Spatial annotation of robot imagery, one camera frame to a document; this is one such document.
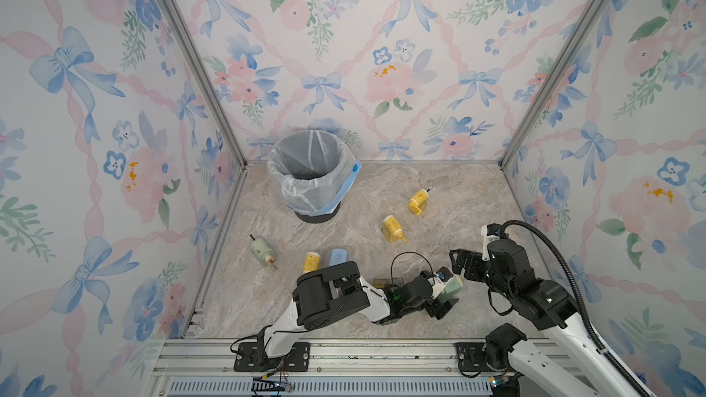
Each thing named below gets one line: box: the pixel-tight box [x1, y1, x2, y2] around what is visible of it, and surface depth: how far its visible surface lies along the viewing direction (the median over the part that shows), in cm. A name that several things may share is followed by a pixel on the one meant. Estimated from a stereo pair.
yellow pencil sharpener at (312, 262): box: [303, 251, 321, 273], surface depth 86 cm
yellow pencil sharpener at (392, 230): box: [382, 215, 409, 244], surface depth 94 cm
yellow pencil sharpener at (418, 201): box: [408, 189, 430, 216], surface depth 102 cm
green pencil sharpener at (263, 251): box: [250, 237, 275, 266], surface depth 88 cm
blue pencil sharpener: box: [329, 248, 349, 267], surface depth 87 cm
